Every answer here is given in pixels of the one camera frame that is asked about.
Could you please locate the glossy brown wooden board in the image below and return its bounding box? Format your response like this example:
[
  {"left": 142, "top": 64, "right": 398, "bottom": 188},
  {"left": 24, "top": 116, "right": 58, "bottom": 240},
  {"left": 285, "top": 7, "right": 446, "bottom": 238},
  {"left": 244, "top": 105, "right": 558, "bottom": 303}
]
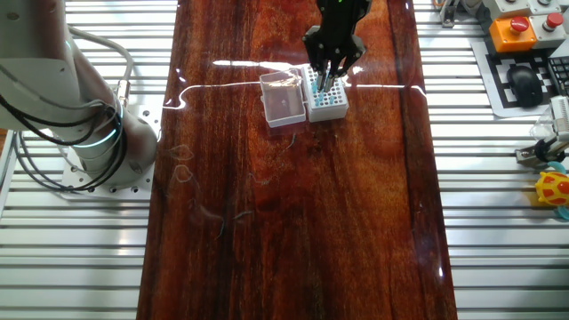
[{"left": 135, "top": 0, "right": 459, "bottom": 320}]

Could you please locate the small silver angle bracket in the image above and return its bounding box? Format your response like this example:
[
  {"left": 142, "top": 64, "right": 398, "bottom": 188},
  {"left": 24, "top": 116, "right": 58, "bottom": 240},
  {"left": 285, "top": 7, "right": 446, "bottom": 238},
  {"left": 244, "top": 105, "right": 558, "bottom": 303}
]
[{"left": 514, "top": 144, "right": 541, "bottom": 169}]

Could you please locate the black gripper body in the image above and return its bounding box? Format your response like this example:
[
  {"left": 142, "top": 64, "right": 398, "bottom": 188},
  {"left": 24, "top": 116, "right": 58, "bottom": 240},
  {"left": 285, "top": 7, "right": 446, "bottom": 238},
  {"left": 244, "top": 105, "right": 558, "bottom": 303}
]
[{"left": 317, "top": 0, "right": 373, "bottom": 45}]

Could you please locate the grey cable with metal connector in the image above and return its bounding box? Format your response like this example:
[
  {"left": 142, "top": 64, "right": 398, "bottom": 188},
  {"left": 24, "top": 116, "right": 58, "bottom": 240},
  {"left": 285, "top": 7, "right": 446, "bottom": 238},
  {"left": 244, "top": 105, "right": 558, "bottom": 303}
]
[{"left": 70, "top": 27, "right": 135, "bottom": 110}]

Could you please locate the yellow red turtle toy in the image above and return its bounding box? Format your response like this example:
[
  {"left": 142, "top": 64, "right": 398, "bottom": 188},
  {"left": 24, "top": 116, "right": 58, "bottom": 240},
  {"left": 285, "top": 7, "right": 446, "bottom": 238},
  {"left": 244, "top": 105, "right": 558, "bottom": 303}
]
[{"left": 533, "top": 160, "right": 569, "bottom": 222}]

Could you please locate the grey box with red button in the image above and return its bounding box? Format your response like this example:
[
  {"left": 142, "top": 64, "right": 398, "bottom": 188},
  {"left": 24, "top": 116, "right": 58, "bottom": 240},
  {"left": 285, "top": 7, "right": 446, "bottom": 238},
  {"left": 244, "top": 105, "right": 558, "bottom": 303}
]
[{"left": 528, "top": 12, "right": 569, "bottom": 50}]

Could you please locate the clear plastic box lid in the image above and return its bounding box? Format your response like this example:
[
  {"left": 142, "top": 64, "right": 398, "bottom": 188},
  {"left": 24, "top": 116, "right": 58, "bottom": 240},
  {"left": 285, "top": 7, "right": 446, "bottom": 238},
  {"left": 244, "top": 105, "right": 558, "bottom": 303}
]
[{"left": 259, "top": 70, "right": 308, "bottom": 130}]

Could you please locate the white pipette tip rack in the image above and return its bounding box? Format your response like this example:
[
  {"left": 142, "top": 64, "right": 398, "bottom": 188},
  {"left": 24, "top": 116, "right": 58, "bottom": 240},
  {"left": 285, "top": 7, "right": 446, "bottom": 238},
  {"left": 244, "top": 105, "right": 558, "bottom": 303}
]
[{"left": 300, "top": 64, "right": 350, "bottom": 124}]

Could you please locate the silver robot mounting plate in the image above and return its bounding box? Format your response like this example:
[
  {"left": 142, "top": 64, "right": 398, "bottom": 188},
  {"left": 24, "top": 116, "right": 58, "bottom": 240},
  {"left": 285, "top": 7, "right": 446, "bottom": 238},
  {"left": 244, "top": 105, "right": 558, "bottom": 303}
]
[{"left": 60, "top": 104, "right": 164, "bottom": 201}]

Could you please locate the black white marker sheet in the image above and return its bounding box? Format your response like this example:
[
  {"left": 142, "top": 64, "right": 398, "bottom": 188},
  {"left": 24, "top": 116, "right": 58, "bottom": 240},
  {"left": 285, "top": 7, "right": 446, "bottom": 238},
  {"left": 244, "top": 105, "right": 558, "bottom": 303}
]
[{"left": 469, "top": 37, "right": 555, "bottom": 120}]

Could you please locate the black computer mouse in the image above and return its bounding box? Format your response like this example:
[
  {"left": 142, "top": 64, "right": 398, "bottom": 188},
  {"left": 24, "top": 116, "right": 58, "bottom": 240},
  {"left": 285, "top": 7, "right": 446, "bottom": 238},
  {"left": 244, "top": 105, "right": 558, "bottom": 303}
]
[{"left": 506, "top": 64, "right": 544, "bottom": 109}]

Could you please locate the black camera mount knob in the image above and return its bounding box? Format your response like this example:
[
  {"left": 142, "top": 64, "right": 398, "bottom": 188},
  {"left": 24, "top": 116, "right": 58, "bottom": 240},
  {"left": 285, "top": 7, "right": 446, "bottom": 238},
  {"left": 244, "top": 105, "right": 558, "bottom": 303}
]
[{"left": 534, "top": 140, "right": 557, "bottom": 164}]

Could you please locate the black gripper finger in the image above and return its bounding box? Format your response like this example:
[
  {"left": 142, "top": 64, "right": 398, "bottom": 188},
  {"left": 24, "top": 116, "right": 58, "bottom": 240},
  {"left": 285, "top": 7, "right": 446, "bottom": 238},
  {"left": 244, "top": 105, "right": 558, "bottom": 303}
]
[
  {"left": 301, "top": 25, "right": 331, "bottom": 92},
  {"left": 326, "top": 35, "right": 366, "bottom": 93}
]

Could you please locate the silver metal bracket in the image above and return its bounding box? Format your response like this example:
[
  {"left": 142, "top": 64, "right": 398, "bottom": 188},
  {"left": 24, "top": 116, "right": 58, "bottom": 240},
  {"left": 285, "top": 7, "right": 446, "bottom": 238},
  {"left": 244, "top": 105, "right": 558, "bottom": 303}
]
[{"left": 439, "top": 0, "right": 461, "bottom": 28}]

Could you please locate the silver depth camera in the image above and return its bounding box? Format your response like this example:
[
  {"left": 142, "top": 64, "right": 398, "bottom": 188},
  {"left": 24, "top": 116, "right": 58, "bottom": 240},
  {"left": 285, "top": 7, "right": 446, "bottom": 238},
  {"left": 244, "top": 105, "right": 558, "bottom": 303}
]
[{"left": 549, "top": 95, "right": 569, "bottom": 143}]

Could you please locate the orange emergency stop box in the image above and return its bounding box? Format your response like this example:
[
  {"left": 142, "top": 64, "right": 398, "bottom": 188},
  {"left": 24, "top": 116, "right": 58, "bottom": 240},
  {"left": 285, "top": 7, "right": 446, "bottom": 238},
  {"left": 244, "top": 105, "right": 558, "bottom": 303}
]
[{"left": 488, "top": 16, "right": 539, "bottom": 53}]

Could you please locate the black keyboard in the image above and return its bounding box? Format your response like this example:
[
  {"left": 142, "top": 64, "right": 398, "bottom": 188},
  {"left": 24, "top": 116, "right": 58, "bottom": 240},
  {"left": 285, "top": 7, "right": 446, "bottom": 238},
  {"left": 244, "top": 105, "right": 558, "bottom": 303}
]
[{"left": 546, "top": 52, "right": 569, "bottom": 97}]

